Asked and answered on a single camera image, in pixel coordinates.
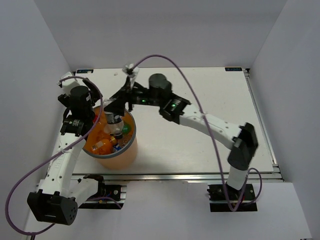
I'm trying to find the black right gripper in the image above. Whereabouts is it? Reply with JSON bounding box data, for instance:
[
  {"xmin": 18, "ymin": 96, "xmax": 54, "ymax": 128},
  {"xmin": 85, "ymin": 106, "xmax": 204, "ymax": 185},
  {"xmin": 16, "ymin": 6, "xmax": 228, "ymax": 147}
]
[{"xmin": 104, "ymin": 76, "xmax": 163, "ymax": 117}]

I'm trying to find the clear bottle black cap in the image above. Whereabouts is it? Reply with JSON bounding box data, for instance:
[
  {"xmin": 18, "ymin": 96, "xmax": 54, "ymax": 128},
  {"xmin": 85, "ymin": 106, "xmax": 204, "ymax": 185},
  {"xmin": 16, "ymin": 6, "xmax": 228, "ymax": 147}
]
[{"xmin": 104, "ymin": 112, "xmax": 124, "ymax": 140}]

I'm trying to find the green plastic bottle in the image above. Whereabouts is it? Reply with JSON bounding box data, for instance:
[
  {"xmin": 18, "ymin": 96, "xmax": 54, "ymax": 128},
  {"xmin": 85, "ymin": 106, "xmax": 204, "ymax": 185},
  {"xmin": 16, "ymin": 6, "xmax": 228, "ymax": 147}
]
[{"xmin": 122, "ymin": 122, "xmax": 132, "ymax": 135}]

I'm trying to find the orange juice bottle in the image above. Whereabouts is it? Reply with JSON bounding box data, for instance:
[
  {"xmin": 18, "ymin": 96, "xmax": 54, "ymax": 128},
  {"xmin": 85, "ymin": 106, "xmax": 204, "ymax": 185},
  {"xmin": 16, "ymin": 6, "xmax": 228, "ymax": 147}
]
[{"xmin": 91, "ymin": 136, "xmax": 118, "ymax": 155}]

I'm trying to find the clear bottle blue label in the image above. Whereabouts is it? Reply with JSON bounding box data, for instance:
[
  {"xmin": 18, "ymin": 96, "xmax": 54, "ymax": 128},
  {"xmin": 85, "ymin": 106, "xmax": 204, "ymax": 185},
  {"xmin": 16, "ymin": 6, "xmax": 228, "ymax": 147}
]
[{"xmin": 118, "ymin": 135, "xmax": 132, "ymax": 148}]

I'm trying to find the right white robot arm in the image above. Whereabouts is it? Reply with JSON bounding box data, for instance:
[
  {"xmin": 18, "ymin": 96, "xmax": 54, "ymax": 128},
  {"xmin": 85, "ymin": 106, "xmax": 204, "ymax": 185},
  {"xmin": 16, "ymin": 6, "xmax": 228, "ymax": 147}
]
[{"xmin": 103, "ymin": 73, "xmax": 259, "ymax": 200}]

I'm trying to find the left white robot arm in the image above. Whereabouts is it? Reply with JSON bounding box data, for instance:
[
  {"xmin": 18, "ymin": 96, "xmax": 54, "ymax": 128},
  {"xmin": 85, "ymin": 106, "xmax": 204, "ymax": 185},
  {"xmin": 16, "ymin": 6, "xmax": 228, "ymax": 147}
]
[{"xmin": 27, "ymin": 77, "xmax": 106, "ymax": 226}]

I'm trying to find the orange bin with grey rim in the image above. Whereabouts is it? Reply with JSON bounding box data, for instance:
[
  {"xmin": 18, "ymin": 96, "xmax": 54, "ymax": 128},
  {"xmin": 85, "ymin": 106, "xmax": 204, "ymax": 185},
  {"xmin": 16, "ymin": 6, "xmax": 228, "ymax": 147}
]
[{"xmin": 83, "ymin": 110, "xmax": 138, "ymax": 170}]

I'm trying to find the blue label bottle in bin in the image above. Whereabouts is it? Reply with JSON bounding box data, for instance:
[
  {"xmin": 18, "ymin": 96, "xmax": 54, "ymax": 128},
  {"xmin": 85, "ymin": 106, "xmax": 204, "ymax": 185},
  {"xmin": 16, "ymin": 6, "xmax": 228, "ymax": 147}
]
[{"xmin": 112, "ymin": 143, "xmax": 123, "ymax": 153}]

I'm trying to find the black table label left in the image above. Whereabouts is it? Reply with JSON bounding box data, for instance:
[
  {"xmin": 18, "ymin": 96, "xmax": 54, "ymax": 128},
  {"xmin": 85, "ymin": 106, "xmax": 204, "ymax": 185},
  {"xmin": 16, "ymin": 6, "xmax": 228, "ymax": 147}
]
[{"xmin": 76, "ymin": 69, "xmax": 94, "ymax": 74}]

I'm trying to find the black table label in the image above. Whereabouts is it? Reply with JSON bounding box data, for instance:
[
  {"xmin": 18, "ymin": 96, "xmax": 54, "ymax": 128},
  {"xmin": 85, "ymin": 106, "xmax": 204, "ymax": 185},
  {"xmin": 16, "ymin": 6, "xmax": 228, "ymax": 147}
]
[
  {"xmin": 224, "ymin": 67, "xmax": 243, "ymax": 72},
  {"xmin": 76, "ymin": 69, "xmax": 94, "ymax": 74}
]

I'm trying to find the black table label right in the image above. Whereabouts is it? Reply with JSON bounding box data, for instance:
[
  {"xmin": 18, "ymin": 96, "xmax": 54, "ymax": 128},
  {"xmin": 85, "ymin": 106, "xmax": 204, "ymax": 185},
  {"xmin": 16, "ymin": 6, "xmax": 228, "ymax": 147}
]
[{"xmin": 224, "ymin": 67, "xmax": 243, "ymax": 72}]

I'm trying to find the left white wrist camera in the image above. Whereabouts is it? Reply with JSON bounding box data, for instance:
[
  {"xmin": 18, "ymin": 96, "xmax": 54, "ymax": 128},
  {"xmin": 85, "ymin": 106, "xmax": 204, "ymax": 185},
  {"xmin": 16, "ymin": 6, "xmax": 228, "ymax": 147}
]
[{"xmin": 57, "ymin": 71, "xmax": 81, "ymax": 91}]

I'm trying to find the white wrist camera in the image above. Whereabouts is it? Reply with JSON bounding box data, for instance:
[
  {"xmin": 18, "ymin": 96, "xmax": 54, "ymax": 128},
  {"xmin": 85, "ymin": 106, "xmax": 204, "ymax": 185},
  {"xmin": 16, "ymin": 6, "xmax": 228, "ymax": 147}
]
[
  {"xmin": 122, "ymin": 63, "xmax": 140, "ymax": 89},
  {"xmin": 57, "ymin": 71, "xmax": 81, "ymax": 91}
]

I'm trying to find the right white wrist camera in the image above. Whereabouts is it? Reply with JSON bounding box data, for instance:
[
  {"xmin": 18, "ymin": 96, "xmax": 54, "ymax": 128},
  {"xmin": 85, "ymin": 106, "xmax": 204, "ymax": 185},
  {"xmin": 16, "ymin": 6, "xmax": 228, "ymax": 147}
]
[{"xmin": 122, "ymin": 63, "xmax": 140, "ymax": 89}]

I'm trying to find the aluminium table edge rail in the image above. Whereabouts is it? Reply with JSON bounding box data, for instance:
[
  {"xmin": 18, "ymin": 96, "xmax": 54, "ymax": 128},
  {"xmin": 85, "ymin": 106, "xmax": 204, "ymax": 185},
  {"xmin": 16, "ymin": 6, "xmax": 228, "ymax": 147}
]
[{"xmin": 71, "ymin": 172, "xmax": 283, "ymax": 181}]

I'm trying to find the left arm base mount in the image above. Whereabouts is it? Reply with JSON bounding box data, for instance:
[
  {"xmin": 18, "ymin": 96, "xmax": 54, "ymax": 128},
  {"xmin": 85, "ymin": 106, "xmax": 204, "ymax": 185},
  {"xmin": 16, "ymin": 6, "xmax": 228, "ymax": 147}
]
[{"xmin": 78, "ymin": 174, "xmax": 125, "ymax": 210}]

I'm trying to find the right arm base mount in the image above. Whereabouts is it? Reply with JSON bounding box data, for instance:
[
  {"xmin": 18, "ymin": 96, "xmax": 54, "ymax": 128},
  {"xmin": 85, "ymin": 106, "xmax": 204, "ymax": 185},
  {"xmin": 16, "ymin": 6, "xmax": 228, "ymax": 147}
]
[{"xmin": 207, "ymin": 183, "xmax": 258, "ymax": 213}]

